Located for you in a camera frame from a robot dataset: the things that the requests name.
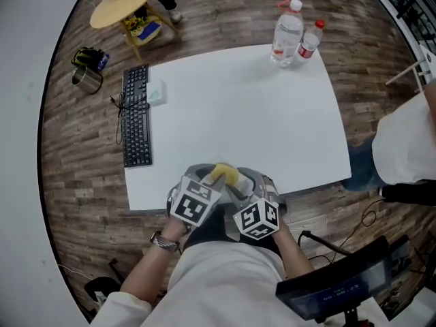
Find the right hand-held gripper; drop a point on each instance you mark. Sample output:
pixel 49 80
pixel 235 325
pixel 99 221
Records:
pixel 259 218

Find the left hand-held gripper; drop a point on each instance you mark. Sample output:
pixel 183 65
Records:
pixel 190 206

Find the yellow bar of soap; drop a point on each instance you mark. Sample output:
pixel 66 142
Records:
pixel 231 174

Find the white soap dish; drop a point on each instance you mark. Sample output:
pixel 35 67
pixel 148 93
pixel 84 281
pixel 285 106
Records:
pixel 156 93

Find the person's right forearm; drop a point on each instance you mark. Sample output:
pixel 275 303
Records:
pixel 293 254

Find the person's left forearm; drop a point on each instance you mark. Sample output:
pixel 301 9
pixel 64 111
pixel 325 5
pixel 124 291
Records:
pixel 150 271

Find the person's white shirt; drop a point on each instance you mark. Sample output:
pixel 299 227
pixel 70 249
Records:
pixel 218 284

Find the black keyboard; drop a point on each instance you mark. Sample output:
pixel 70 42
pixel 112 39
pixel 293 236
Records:
pixel 136 121

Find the black monitor screen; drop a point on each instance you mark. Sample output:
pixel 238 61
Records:
pixel 334 284

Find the black stand base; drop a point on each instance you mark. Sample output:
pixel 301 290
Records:
pixel 102 286

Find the large clear water bottle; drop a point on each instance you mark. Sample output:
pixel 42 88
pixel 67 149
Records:
pixel 287 34

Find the small red-capped water bottle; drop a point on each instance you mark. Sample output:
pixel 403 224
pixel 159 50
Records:
pixel 309 44

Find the blue box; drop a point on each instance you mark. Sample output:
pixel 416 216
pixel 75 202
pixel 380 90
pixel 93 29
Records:
pixel 150 31

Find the blue bottle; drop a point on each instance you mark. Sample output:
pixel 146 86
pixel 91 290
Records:
pixel 103 62

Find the metal cup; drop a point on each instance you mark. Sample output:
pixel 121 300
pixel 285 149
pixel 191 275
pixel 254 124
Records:
pixel 86 78

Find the yellow sunflower bunch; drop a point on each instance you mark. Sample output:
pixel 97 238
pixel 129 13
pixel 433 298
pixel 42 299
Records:
pixel 134 24

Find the black and yellow bag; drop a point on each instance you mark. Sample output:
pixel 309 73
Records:
pixel 86 56

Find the round wooden side table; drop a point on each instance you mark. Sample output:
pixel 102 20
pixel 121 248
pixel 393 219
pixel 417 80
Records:
pixel 117 7

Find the white wooden chair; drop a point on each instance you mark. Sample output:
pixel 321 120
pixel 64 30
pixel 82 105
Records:
pixel 424 63

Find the black metal railing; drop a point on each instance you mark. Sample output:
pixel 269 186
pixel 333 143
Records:
pixel 405 2

